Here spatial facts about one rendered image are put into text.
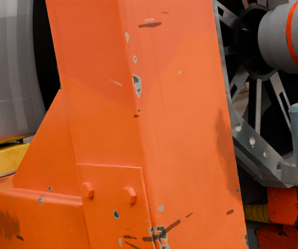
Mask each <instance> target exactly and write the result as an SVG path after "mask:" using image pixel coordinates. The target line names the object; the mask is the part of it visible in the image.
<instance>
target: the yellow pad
mask: <svg viewBox="0 0 298 249"><path fill-rule="evenodd" d="M29 146H30V143H8V144H7V145H3V146H0V177H4V176H7V175H11V174H14V173H16V171H17V169H18V166H19V165H20V163H21V161H22V159H23V157H24V155H25V153H26V151H27V149H28V147H29Z"/></svg>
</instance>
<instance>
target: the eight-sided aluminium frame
mask: <svg viewBox="0 0 298 249"><path fill-rule="evenodd" d="M212 5H213V12H214V18H215V24H216V31H217V38H218V44H219V51H220V58H221V64H222V71H223V80H224V86H225V92H226V99H227V106H228V112H229V119H230V125H231V132H232V139H233V145H234V151H235V158H236V162H237V163H238V164H239V165H240V166H241V167H242V168H244V169H245V171H246V172H247V173H249V174H250V175H251V176H252V177H253V180H255V181H257V182H258V183H260V184H261V185H262V186H265V187H277V188H290V187H293V186H295V185H296V186H298V176H297V171H296V165H295V158H294V153H292V154H290V155H287V156H285V157H281V156H280V155H279V154H278V153H277V152H276V151H275V150H274V149H273V148H272V147H271V146H270V145H269V144H268V143H267V142H266V141H265V140H264V139H263V138H262V137H261V136H260V135H259V134H258V133H257V132H256V131H255V130H254V129H253V128H252V127H251V126H250V125H249V124H248V123H247V122H246V121H245V120H244V119H243V118H242V117H241V116H240V115H239V114H238V113H237V112H236V111H235V110H234V108H233V106H232V102H231V95H230V89H229V82H228V75H227V69H226V62H225V55H224V46H223V40H222V34H221V27H220V20H219V14H218V7H217V0H212Z"/></svg>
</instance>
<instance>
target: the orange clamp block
mask: <svg viewBox="0 0 298 249"><path fill-rule="evenodd" d="M267 205H268V221H269V222H272V223H279V224H287V225H293V226H298V186H296V185H295V186H293V187H290V188H277V187H267Z"/></svg>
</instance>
